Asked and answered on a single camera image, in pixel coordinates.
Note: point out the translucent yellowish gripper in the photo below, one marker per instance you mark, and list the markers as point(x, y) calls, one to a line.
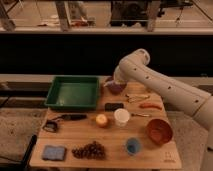
point(112, 78)

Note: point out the light blue towel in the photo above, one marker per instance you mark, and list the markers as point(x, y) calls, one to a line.
point(111, 83)

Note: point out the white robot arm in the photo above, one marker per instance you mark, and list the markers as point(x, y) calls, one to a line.
point(192, 101)

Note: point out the purple bowl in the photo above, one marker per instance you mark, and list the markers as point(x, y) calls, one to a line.
point(116, 90)

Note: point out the red-brown bowl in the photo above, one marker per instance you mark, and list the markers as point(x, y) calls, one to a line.
point(159, 131)

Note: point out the yellow tongs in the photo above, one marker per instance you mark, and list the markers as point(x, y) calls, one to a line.
point(136, 97)

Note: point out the black rectangular block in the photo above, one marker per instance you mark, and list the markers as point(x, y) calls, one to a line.
point(113, 106)

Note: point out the white plastic cup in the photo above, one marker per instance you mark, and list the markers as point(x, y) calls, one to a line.
point(121, 117)

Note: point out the metal spoon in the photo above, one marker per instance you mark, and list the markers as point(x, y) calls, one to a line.
point(140, 115)

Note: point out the yellow apple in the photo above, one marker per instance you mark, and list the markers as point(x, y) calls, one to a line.
point(102, 120)

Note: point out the orange carrot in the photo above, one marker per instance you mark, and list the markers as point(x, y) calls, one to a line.
point(149, 105)

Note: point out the green plastic tray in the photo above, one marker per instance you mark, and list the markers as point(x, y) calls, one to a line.
point(73, 93)

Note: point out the blue cup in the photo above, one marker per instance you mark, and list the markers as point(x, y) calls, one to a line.
point(132, 146)

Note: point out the bunch of dark grapes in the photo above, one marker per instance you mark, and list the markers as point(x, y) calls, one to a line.
point(93, 150)

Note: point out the blue sponge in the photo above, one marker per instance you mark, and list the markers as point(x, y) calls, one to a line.
point(54, 153)

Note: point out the black handled knife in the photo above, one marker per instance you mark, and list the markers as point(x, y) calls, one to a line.
point(71, 117)

